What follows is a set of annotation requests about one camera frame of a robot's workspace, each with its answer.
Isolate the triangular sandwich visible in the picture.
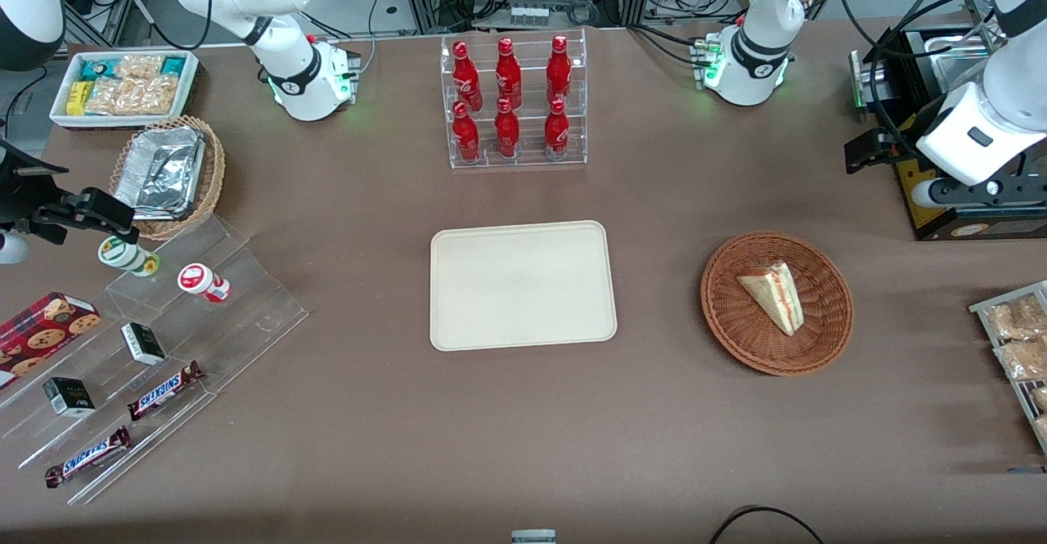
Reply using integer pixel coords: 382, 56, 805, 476
736, 261, 806, 337

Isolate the aluminium foil tray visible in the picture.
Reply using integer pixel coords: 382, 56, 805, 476
114, 126, 206, 221

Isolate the light tan wicker basket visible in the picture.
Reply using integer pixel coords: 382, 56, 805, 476
109, 115, 227, 241

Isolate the round brown wicker basket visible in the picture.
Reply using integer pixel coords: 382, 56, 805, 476
700, 232, 855, 377

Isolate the beige plastic tray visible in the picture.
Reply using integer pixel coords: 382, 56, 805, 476
430, 220, 618, 353

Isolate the green white yogurt cup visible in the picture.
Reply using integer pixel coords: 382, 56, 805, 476
98, 235, 161, 278

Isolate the steel warmer pan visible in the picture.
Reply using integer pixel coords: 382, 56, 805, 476
924, 27, 996, 92

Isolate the silver electronics box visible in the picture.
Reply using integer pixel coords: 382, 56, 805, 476
849, 49, 894, 111

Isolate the black food warmer case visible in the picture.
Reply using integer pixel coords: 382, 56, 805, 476
847, 25, 1047, 242

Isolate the clear rice cracker bag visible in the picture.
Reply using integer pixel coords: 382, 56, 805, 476
85, 76, 179, 116
116, 54, 164, 80

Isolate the red white yogurt cup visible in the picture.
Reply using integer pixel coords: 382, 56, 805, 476
177, 263, 231, 303

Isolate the red cookie box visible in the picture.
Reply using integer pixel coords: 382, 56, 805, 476
0, 292, 103, 390

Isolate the small black box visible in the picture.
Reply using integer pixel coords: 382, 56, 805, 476
43, 377, 97, 418
120, 322, 167, 366

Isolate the white plastic snack bin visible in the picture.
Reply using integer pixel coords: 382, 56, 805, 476
49, 50, 200, 130

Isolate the clear acrylic stepped display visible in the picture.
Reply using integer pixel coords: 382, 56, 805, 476
0, 215, 310, 506

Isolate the snickers chocolate bar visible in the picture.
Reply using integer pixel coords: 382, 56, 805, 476
45, 426, 133, 488
127, 362, 205, 422

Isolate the red cola bottle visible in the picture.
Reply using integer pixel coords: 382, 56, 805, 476
544, 99, 570, 160
452, 101, 481, 162
496, 38, 523, 110
546, 35, 572, 107
495, 97, 521, 159
452, 41, 483, 112

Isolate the clear acrylic bottle rack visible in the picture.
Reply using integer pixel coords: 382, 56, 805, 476
440, 29, 588, 170

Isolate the white wire rack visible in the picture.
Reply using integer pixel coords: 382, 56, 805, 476
968, 281, 1047, 455

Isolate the black looped cable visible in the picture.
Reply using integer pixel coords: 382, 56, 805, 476
708, 506, 825, 544

